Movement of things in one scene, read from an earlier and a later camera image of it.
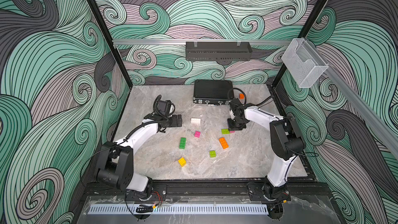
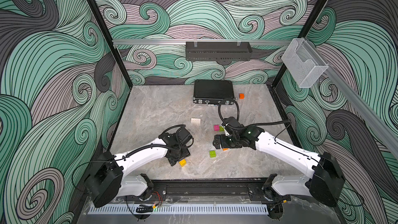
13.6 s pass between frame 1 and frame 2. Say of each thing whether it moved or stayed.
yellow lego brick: stayed
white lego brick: stayed
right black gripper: moved
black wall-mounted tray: stayed
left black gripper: moved
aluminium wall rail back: stayed
